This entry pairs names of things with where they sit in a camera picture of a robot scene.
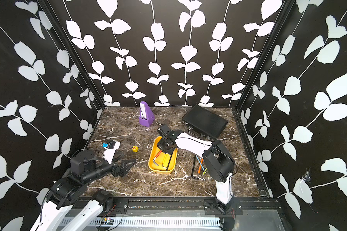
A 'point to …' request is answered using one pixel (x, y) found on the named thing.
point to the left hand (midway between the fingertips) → (130, 155)
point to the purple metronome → (146, 116)
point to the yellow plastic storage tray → (158, 160)
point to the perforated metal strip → (151, 222)
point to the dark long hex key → (193, 168)
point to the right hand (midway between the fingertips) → (156, 146)
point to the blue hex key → (200, 162)
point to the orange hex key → (199, 171)
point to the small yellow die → (135, 148)
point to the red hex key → (159, 152)
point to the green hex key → (205, 171)
